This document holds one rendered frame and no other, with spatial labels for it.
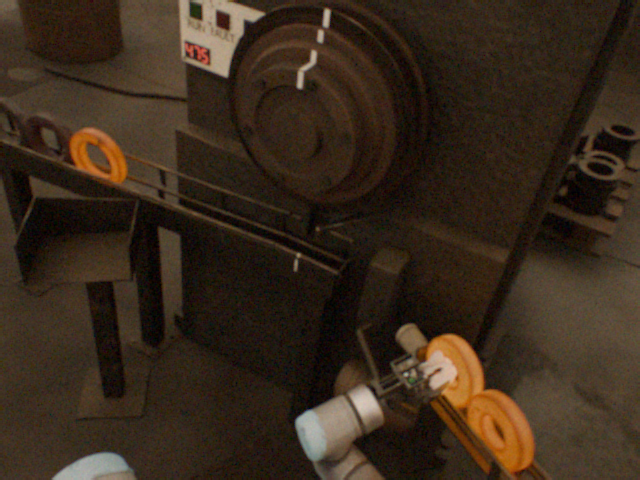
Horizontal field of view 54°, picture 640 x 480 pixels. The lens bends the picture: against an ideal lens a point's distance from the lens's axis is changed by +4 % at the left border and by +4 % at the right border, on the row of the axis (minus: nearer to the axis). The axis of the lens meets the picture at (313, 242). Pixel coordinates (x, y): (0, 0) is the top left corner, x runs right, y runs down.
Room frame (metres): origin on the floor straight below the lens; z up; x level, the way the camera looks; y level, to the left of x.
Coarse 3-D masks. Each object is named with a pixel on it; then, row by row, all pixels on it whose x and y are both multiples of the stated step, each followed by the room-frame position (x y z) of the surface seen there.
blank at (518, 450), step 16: (480, 400) 0.80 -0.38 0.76; (496, 400) 0.78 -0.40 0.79; (480, 416) 0.79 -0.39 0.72; (496, 416) 0.76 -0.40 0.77; (512, 416) 0.75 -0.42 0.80; (480, 432) 0.78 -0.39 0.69; (496, 432) 0.78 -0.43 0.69; (512, 432) 0.73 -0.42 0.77; (528, 432) 0.73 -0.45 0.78; (496, 448) 0.74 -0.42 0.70; (512, 448) 0.72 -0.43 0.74; (528, 448) 0.71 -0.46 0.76; (512, 464) 0.70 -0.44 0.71; (528, 464) 0.71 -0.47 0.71
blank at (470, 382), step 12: (444, 336) 0.94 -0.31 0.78; (456, 336) 0.94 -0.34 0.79; (432, 348) 0.95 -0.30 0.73; (444, 348) 0.92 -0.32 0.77; (456, 348) 0.90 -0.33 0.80; (468, 348) 0.90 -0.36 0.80; (456, 360) 0.89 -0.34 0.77; (468, 360) 0.87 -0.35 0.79; (468, 372) 0.85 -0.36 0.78; (480, 372) 0.86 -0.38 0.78; (456, 384) 0.89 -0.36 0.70; (468, 384) 0.84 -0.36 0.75; (480, 384) 0.85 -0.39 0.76; (456, 396) 0.85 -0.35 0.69; (468, 396) 0.83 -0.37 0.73
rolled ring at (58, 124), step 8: (40, 112) 1.65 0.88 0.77; (32, 120) 1.63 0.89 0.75; (40, 120) 1.62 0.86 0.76; (48, 120) 1.60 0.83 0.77; (56, 120) 1.61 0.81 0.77; (32, 128) 1.63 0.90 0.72; (40, 128) 1.66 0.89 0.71; (48, 128) 1.61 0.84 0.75; (56, 128) 1.59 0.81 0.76; (64, 128) 1.60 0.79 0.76; (32, 136) 1.64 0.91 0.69; (40, 136) 1.66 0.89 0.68; (64, 136) 1.58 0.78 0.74; (72, 136) 1.60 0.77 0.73; (32, 144) 1.64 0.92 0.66; (40, 144) 1.64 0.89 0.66; (64, 144) 1.58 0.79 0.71; (40, 152) 1.63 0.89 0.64; (48, 152) 1.64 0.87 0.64; (48, 160) 1.62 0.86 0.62; (64, 160) 1.59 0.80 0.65; (72, 160) 1.58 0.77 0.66
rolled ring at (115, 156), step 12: (84, 132) 1.55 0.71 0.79; (96, 132) 1.55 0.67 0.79; (72, 144) 1.57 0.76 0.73; (84, 144) 1.57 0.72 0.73; (96, 144) 1.53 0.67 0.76; (108, 144) 1.52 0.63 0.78; (72, 156) 1.57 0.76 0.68; (84, 156) 1.57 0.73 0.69; (108, 156) 1.51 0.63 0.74; (120, 156) 1.52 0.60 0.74; (84, 168) 1.55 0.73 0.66; (96, 168) 1.57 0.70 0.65; (120, 168) 1.51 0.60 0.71; (120, 180) 1.51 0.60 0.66
